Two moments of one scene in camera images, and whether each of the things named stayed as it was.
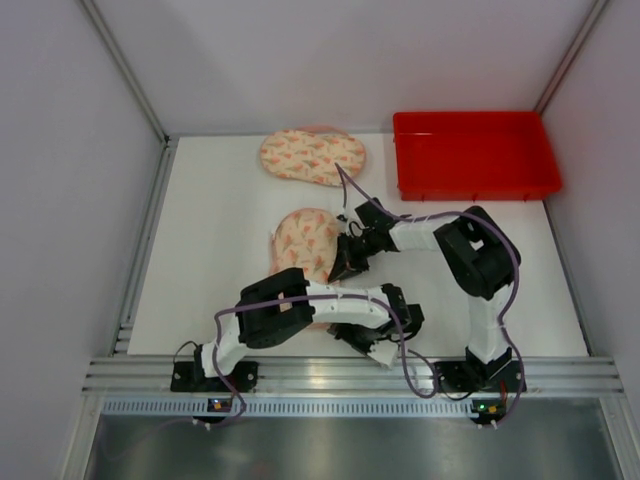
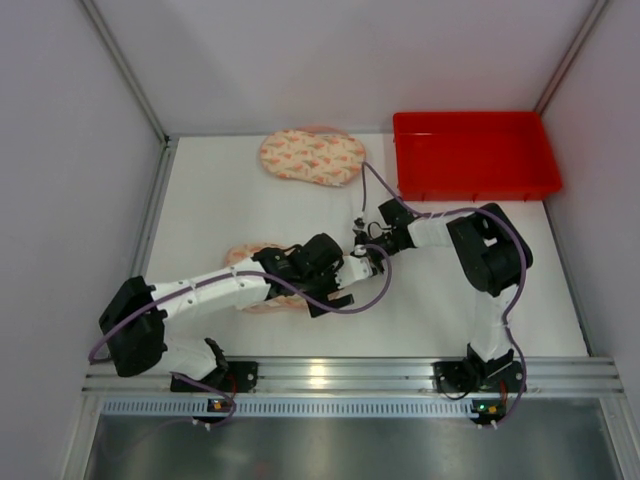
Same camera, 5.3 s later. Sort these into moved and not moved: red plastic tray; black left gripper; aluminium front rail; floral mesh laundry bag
Moved: black left gripper
Not moved: aluminium front rail; red plastic tray; floral mesh laundry bag
